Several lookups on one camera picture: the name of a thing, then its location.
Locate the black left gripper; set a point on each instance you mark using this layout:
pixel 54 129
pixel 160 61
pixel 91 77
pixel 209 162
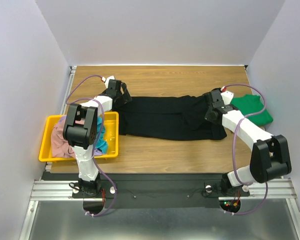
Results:
pixel 125 98

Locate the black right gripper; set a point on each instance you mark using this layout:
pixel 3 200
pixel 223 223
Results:
pixel 210 107

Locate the black t shirt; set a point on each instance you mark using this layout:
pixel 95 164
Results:
pixel 169 118

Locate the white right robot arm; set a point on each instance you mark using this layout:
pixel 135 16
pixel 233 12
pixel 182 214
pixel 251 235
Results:
pixel 270 156

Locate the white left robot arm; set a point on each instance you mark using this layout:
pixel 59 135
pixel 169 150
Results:
pixel 81 125

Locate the yellow plastic bin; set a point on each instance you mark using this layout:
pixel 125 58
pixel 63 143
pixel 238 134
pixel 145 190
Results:
pixel 111 136

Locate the green folded t shirt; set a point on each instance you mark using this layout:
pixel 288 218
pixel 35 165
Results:
pixel 249 104

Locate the teal t shirt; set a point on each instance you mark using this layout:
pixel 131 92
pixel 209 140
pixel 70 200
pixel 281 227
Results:
pixel 100 144

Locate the lavender t shirt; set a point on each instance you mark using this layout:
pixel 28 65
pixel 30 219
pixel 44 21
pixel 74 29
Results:
pixel 60 148

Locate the pink t shirt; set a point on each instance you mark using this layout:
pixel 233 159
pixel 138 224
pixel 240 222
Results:
pixel 60 147

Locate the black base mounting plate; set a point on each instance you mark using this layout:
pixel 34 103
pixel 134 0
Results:
pixel 151 191

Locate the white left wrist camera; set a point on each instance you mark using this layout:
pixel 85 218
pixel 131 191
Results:
pixel 104 79

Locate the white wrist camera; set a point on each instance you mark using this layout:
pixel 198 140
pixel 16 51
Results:
pixel 104 79
pixel 227 96

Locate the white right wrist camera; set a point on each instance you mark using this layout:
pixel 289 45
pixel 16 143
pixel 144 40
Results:
pixel 227 96

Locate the aluminium frame rail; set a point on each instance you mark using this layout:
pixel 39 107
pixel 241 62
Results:
pixel 280 188

